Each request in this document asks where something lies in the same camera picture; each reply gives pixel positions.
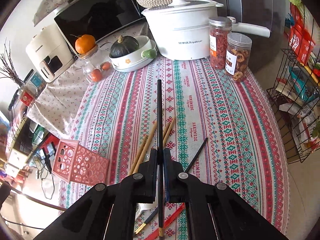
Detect bamboo chopstick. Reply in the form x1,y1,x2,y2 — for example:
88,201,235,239
163,117,176,147
163,122,171,139
128,135,148,175
132,121,157,174

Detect black wire rack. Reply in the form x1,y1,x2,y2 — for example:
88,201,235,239
267,3,319,164

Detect black chopstick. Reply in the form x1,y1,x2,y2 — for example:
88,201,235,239
157,79,164,240
133,138,208,237

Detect grey refrigerator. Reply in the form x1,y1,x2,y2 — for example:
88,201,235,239
215,0,286,73

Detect patterned striped tablecloth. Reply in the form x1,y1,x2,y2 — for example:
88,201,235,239
68,56,290,233

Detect white plastic spoon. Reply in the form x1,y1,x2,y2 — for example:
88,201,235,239
135,201,158,220

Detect glass jar with tomatoes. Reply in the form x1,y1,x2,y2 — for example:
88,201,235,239
80,45,113,83

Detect red labelled jar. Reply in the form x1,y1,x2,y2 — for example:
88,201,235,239
19,86,37,107

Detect red silicone spoon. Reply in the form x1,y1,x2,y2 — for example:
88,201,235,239
145,203,185,240

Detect small dotted white cloth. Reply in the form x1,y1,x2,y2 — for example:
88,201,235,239
27,22,149,139

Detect dried branches in vase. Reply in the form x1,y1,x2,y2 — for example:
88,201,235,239
0,40,25,88

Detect white electric cooking pot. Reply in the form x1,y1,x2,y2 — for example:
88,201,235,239
142,0,270,60

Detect black microwave oven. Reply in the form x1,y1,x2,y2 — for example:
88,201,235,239
54,0,144,53

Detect jar of dried fruit slices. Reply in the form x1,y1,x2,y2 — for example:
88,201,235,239
225,32,252,82

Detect dark green pumpkin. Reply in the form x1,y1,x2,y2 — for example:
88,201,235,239
110,35,139,58

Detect cream air fryer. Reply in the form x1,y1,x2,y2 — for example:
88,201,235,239
25,23,74,83

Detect white ceramic bowl green handle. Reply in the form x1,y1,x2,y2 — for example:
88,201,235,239
109,35,157,72

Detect orange tangerine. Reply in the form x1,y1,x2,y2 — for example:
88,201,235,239
71,34,95,54

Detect pink perforated utensil basket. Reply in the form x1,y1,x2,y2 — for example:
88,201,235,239
52,139,109,186

